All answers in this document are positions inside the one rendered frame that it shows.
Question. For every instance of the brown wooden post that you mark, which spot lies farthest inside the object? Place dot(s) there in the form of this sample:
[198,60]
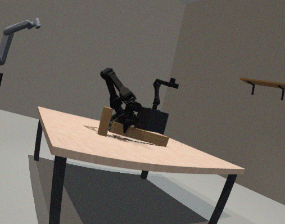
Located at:
[105,121]

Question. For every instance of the light brown wooden board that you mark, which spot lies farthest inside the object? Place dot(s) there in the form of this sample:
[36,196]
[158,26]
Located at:
[138,134]

